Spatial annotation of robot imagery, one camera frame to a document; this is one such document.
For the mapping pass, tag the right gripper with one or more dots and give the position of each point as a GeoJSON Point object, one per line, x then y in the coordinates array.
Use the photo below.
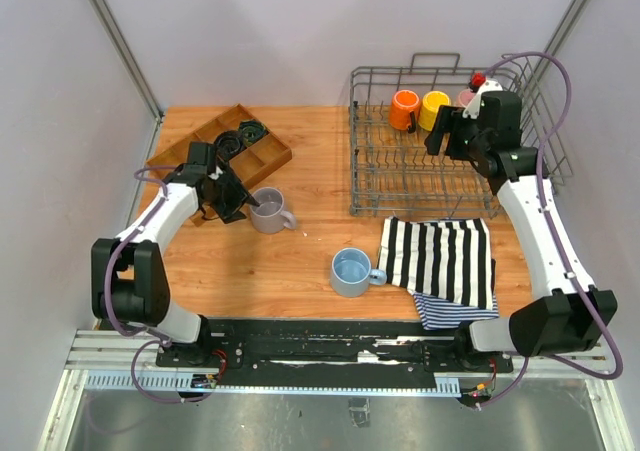
{"type": "Point", "coordinates": [449, 120]}

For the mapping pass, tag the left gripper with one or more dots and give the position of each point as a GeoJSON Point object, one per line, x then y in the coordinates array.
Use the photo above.
{"type": "Point", "coordinates": [230, 212]}

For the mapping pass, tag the yellow enamel mug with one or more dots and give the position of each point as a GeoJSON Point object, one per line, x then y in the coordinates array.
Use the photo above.
{"type": "Point", "coordinates": [430, 105]}

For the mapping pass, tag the lilac grey mug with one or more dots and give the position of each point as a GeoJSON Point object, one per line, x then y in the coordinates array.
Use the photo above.
{"type": "Point", "coordinates": [271, 215]}

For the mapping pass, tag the pink ghost pattern mug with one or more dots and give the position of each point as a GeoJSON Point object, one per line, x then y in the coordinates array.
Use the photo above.
{"type": "Point", "coordinates": [465, 97]}

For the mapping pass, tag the orange glass mug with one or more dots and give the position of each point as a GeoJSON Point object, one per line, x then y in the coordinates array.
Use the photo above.
{"type": "Point", "coordinates": [404, 111]}

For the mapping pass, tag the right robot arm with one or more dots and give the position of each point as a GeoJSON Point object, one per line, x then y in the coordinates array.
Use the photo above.
{"type": "Point", "coordinates": [568, 313]}

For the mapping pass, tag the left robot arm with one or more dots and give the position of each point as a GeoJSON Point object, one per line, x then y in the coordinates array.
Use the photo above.
{"type": "Point", "coordinates": [129, 284]}

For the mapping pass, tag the light blue mug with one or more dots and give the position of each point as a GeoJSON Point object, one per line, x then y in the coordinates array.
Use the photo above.
{"type": "Point", "coordinates": [351, 273]}

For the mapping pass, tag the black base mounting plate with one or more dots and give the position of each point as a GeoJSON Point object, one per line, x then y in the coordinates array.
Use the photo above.
{"type": "Point", "coordinates": [247, 342]}

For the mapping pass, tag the black white striped cloth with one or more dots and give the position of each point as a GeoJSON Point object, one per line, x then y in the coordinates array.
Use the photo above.
{"type": "Point", "coordinates": [446, 259]}

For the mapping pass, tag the blue white striped cloth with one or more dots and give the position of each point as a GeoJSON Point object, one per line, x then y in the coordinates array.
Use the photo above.
{"type": "Point", "coordinates": [440, 314]}

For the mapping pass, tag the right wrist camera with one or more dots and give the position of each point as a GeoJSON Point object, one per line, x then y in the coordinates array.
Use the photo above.
{"type": "Point", "coordinates": [481, 85]}

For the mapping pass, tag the grey wire dish rack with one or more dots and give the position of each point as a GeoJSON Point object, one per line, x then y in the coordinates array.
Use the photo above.
{"type": "Point", "coordinates": [391, 171]}

